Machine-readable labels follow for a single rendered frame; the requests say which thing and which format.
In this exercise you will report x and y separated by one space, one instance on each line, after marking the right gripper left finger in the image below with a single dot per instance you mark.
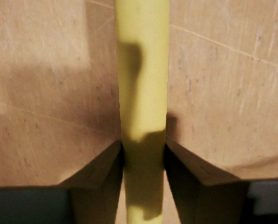
93 199

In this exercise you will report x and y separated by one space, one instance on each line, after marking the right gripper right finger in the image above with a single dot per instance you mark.
206 194

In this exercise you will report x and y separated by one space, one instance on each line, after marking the long yellow rail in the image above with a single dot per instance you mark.
142 40

